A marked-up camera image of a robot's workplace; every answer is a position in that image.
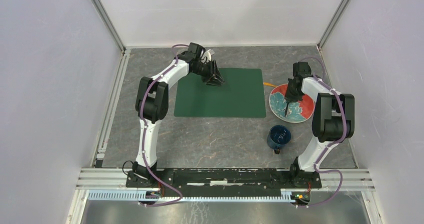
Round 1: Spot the green rectangular placemat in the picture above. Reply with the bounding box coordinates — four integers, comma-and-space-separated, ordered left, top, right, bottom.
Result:
173, 68, 266, 118

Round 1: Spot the blue slotted cable duct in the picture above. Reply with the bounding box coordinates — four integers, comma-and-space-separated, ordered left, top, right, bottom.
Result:
87, 190, 310, 204

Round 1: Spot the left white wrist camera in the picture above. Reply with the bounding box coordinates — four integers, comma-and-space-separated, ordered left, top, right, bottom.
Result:
201, 49, 215, 63

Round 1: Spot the dark blue mug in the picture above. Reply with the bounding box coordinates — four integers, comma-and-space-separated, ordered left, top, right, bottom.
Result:
266, 125, 292, 155

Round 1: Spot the aluminium frame rail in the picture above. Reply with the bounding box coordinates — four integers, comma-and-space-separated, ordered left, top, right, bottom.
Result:
76, 168, 376, 192

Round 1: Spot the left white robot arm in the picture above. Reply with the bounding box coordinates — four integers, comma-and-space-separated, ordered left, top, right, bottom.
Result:
131, 42, 225, 188

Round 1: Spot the red teal floral plate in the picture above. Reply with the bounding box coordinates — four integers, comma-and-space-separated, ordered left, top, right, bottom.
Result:
268, 83, 315, 124

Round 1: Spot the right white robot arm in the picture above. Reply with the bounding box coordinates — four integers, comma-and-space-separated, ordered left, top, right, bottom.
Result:
284, 61, 355, 188

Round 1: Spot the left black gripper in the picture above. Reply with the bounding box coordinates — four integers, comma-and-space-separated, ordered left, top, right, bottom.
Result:
192, 60, 226, 88

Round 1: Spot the yellow pencil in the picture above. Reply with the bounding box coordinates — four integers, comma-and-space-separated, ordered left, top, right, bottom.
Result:
263, 82, 277, 88

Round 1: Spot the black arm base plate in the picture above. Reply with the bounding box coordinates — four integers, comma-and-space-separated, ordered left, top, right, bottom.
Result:
125, 168, 323, 198

